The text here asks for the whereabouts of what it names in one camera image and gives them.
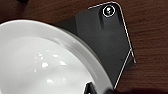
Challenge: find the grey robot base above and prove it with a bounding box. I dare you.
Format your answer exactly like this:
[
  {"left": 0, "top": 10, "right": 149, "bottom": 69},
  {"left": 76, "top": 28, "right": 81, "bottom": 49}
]
[{"left": 56, "top": 1, "right": 137, "bottom": 89}]

